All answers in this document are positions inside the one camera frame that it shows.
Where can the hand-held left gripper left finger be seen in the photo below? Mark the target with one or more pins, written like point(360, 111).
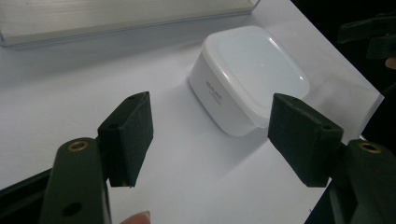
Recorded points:
point(127, 140)

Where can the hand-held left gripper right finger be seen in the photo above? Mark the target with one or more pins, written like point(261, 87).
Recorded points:
point(303, 140)

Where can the white plastic lidded box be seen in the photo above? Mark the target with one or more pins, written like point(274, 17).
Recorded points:
point(249, 77)

